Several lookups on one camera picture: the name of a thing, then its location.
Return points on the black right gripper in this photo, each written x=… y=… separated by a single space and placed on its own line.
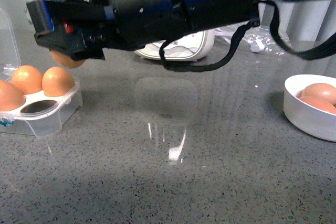
x=81 y=29

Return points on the brown egg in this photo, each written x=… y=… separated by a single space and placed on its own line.
x=65 y=61
x=28 y=79
x=57 y=82
x=11 y=97

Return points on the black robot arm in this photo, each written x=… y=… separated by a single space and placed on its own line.
x=81 y=29

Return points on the brown egg in box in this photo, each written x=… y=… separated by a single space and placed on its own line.
x=28 y=79
x=57 y=82
x=11 y=97

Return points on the clear plastic egg box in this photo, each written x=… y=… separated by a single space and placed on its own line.
x=40 y=115

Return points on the brown egg front right bowl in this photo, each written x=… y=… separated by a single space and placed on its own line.
x=319 y=103

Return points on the brown egg bowl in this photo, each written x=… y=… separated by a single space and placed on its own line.
x=321 y=90
x=319 y=103

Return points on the brown egg front left bowl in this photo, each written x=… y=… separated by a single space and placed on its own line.
x=321 y=90

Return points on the white electric cooker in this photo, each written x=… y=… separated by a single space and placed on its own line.
x=189 y=48

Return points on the clear plastic bag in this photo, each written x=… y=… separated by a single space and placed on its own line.
x=256 y=40

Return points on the white ceramic bowl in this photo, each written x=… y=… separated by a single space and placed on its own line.
x=313 y=121

